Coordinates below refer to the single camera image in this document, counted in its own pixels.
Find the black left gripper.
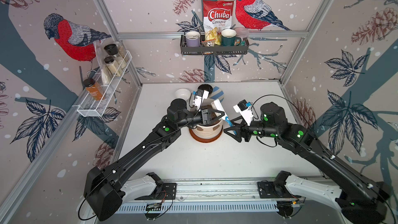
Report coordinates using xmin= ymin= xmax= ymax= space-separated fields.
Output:
xmin=176 ymin=108 xmax=224 ymax=129

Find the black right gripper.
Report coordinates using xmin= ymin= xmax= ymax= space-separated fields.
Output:
xmin=223 ymin=114 xmax=279 ymax=142

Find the blue white scrub brush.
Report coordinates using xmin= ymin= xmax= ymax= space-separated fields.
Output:
xmin=211 ymin=99 xmax=234 ymax=127

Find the white ceramic flower pot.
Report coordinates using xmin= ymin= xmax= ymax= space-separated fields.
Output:
xmin=191 ymin=98 xmax=224 ymax=140

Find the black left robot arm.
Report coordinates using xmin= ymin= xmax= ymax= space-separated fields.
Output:
xmin=84 ymin=99 xmax=226 ymax=221

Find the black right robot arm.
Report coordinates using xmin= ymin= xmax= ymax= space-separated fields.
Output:
xmin=224 ymin=100 xmax=392 ymax=224

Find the terracotta pot saucer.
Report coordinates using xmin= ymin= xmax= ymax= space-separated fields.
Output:
xmin=189 ymin=126 xmax=224 ymax=144

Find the blue striped plate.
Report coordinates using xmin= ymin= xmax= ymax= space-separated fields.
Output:
xmin=209 ymin=86 xmax=225 ymax=102

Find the small black bowl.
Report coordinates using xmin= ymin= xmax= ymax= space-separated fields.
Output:
xmin=198 ymin=84 xmax=214 ymax=97

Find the small white bowl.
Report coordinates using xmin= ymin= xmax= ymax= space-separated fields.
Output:
xmin=174 ymin=88 xmax=192 ymax=101

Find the green mug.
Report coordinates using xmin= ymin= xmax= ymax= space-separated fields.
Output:
xmin=221 ymin=29 xmax=241 ymax=47

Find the lilac mug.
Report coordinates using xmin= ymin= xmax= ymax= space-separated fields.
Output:
xmin=184 ymin=31 xmax=201 ymax=47

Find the pink lidded glass jar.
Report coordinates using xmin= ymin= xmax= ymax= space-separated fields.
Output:
xmin=234 ymin=27 xmax=249 ymax=46

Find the red Chuba chips bag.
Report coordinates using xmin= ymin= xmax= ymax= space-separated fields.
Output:
xmin=203 ymin=0 xmax=234 ymax=45

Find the black lidded spice jar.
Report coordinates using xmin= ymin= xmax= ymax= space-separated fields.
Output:
xmin=104 ymin=56 xmax=122 ymax=77
xmin=104 ymin=44 xmax=127 ymax=69

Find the orange spice jar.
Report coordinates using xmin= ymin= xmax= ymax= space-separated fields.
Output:
xmin=83 ymin=78 xmax=104 ymax=101

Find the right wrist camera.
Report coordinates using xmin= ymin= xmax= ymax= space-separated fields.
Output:
xmin=233 ymin=100 xmax=254 ymax=126

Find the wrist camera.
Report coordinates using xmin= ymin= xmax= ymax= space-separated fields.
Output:
xmin=192 ymin=89 xmax=209 ymax=111
xmin=233 ymin=100 xmax=254 ymax=126

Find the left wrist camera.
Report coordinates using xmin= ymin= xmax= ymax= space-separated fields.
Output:
xmin=192 ymin=89 xmax=209 ymax=111

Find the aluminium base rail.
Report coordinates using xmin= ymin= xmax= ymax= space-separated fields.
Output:
xmin=90 ymin=178 xmax=349 ymax=203

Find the dark wall shelf basket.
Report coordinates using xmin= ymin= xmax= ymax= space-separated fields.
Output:
xmin=180 ymin=35 xmax=249 ymax=56

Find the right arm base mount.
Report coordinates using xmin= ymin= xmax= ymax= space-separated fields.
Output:
xmin=257 ymin=171 xmax=298 ymax=199

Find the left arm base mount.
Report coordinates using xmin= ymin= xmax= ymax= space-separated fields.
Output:
xmin=134 ymin=172 xmax=177 ymax=200

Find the white wire wall rack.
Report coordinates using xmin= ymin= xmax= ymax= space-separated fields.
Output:
xmin=77 ymin=51 xmax=132 ymax=117

